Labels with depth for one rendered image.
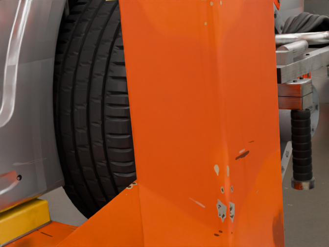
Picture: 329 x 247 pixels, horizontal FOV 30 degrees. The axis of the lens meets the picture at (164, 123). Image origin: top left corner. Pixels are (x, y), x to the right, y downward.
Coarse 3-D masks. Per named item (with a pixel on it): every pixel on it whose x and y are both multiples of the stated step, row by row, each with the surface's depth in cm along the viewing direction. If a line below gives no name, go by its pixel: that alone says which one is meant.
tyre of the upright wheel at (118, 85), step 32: (96, 0) 132; (64, 32) 131; (96, 32) 125; (64, 64) 128; (96, 64) 122; (64, 96) 126; (96, 96) 121; (64, 128) 127; (96, 128) 121; (128, 128) 118; (64, 160) 130; (96, 160) 124; (128, 160) 119; (96, 192) 129
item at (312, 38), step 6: (276, 36) 132; (282, 36) 132; (288, 36) 131; (294, 36) 130; (300, 36) 130; (306, 36) 129; (312, 36) 129; (318, 36) 129; (324, 36) 129; (312, 42) 129; (318, 42) 129; (324, 42) 129
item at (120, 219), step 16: (128, 192) 95; (112, 208) 98; (128, 208) 96; (48, 224) 126; (64, 224) 126; (96, 224) 101; (112, 224) 99; (128, 224) 96; (16, 240) 120; (32, 240) 119; (48, 240) 118; (64, 240) 107; (80, 240) 104; (96, 240) 102; (112, 240) 99; (128, 240) 97
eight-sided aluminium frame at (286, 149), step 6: (276, 12) 147; (276, 18) 147; (276, 24) 147; (282, 24) 150; (276, 30) 148; (282, 144) 157; (288, 144) 157; (282, 150) 156; (288, 150) 157; (282, 156) 155; (288, 156) 158; (282, 162) 155; (282, 168) 156; (282, 174) 155
